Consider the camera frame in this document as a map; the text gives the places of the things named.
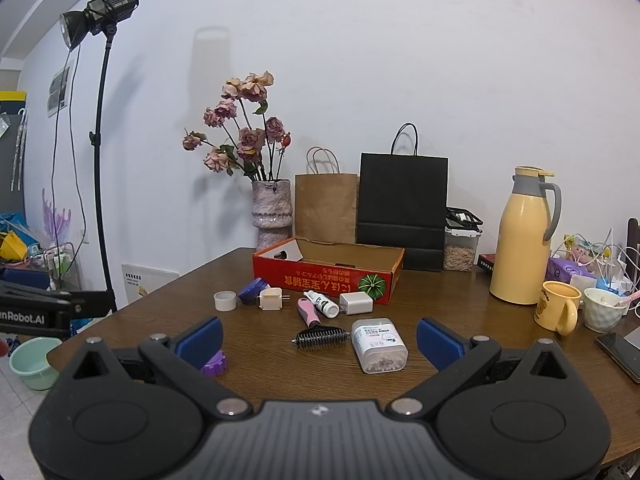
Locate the purple toothed cap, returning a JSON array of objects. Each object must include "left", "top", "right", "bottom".
[{"left": 201, "top": 350, "right": 228, "bottom": 378}]

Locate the clear tape roll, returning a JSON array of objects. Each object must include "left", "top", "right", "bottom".
[{"left": 214, "top": 290, "right": 238, "bottom": 312}]

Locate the cotton buds plastic box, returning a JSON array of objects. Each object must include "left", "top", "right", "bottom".
[{"left": 350, "top": 318, "right": 408, "bottom": 375}]

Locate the blue round lidded jar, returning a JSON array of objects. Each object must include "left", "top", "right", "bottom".
[{"left": 238, "top": 278, "right": 270, "bottom": 306}]

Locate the cream yellow plug adapter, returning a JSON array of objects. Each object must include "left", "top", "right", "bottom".
[{"left": 258, "top": 287, "right": 290, "bottom": 311}]

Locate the white usb charger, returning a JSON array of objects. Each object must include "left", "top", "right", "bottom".
[{"left": 338, "top": 292, "right": 374, "bottom": 315}]

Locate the white spray bottle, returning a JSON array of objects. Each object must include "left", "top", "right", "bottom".
[{"left": 304, "top": 290, "right": 340, "bottom": 318}]

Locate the pink handled pet brush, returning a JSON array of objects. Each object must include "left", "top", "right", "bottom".
[{"left": 292, "top": 298, "right": 350, "bottom": 350}]

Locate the green plastic basin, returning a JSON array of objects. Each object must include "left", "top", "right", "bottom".
[{"left": 9, "top": 337, "right": 62, "bottom": 391}]

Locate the dark red box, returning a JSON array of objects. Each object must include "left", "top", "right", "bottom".
[{"left": 477, "top": 254, "right": 496, "bottom": 273}]

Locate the yellow thermos jug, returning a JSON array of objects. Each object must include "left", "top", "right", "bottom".
[{"left": 489, "top": 166, "right": 562, "bottom": 306}]

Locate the clear container with seeds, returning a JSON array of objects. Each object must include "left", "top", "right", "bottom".
[{"left": 442, "top": 207, "right": 484, "bottom": 272}]

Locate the yellow bear mug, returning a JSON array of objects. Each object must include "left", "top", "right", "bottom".
[{"left": 534, "top": 281, "right": 582, "bottom": 336}]

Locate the red cardboard pumpkin box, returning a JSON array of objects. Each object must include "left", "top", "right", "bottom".
[{"left": 252, "top": 237, "right": 405, "bottom": 304}]

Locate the purple tissue pack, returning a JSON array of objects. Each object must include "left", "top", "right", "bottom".
[{"left": 544, "top": 258, "right": 594, "bottom": 284}]

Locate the black paper bag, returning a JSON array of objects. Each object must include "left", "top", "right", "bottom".
[{"left": 356, "top": 141, "right": 448, "bottom": 271}]

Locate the pink textured ceramic vase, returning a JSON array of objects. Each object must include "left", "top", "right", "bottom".
[{"left": 252, "top": 179, "right": 293, "bottom": 250}]

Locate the white dimpled cup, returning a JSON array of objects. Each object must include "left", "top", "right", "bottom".
[{"left": 584, "top": 287, "right": 627, "bottom": 334}]

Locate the black smartphone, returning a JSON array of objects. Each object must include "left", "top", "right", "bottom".
[{"left": 596, "top": 333, "right": 640, "bottom": 385}]

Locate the brown paper bag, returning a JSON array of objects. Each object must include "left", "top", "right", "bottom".
[{"left": 294, "top": 146, "right": 359, "bottom": 244}]

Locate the dried pink rose bouquet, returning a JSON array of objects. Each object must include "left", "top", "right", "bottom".
[{"left": 181, "top": 70, "right": 292, "bottom": 182}]

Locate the studio light on stand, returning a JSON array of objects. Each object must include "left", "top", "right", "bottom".
[{"left": 60, "top": 0, "right": 139, "bottom": 313}]

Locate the white booklet against wall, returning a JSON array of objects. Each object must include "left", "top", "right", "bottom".
[{"left": 122, "top": 263, "right": 180, "bottom": 304}]

